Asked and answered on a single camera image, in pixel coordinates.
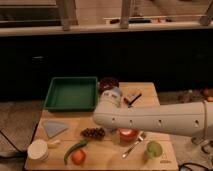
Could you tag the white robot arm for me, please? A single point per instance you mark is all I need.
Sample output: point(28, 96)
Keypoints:
point(187, 119)

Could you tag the green chili pepper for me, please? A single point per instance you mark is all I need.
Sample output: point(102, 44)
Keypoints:
point(76, 146)

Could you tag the orange bowl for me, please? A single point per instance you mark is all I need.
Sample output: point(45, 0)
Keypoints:
point(127, 135)

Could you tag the small yellow piece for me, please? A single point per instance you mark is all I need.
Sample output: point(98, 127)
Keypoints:
point(53, 144)

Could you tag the green cup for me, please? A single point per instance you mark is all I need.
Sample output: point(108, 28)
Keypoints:
point(153, 149)

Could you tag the brown black brush block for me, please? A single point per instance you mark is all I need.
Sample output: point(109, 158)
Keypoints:
point(130, 97)

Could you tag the green plastic tray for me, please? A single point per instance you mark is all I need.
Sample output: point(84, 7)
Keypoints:
point(72, 94)

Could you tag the dark red bowl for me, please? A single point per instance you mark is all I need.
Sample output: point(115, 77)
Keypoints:
point(107, 83)

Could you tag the orange tomato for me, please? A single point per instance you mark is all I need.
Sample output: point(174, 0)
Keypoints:
point(78, 157)

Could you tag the metal spoon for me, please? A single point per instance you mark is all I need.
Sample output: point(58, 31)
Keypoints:
point(140, 139)

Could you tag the blue triangular cloth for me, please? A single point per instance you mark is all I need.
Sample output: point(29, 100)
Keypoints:
point(53, 128)

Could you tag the bunch of dark grapes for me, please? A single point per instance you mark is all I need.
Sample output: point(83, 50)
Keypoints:
point(93, 133)

